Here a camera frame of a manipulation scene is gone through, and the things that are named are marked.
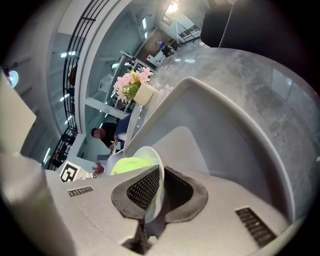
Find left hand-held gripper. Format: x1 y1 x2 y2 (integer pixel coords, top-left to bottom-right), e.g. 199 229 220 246
59 149 126 183

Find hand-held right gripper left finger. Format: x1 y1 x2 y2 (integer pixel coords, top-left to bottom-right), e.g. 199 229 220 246
44 164 160 256

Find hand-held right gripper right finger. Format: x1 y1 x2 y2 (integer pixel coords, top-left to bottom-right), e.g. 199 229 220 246
149 166 293 256

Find green cabbage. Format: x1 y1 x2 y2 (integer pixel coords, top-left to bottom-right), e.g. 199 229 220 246
110 156 163 216

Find white rectangular tray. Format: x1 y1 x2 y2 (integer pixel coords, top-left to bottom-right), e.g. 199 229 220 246
122 76 297 223

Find dried reddish flower bunch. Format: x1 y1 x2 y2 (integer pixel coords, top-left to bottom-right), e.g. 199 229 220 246
91 161 105 175

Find white rectangular table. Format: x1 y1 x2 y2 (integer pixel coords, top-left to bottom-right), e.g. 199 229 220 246
74 152 111 180

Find dark blue upholstered chair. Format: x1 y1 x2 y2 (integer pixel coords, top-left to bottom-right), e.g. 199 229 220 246
199 0 301 50
116 113 133 142

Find black metal railing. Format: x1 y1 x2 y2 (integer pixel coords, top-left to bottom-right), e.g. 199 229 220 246
46 0 112 171

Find pink flowers in white pot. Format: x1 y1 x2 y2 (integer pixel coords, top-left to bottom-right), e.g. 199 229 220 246
112 66 156 107

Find round ceiling light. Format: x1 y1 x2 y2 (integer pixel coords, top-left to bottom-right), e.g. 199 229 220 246
8 70 20 88

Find grey marble dining table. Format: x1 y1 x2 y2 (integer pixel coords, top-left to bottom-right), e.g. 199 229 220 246
124 46 320 221

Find bright ceiling spotlight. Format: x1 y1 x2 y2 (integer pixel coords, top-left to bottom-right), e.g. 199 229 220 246
164 1 181 16

